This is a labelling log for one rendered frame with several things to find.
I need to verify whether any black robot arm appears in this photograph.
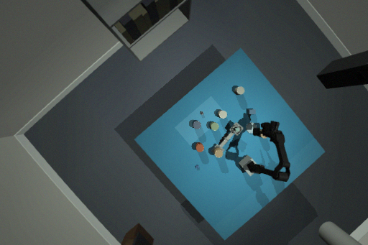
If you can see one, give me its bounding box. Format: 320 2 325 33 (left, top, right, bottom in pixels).
247 121 290 182

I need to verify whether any dark blue cylinder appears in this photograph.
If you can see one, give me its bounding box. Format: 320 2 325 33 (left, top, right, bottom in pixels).
193 121 201 129

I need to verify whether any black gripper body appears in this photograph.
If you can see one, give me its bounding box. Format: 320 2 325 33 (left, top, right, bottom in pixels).
253 128 270 137

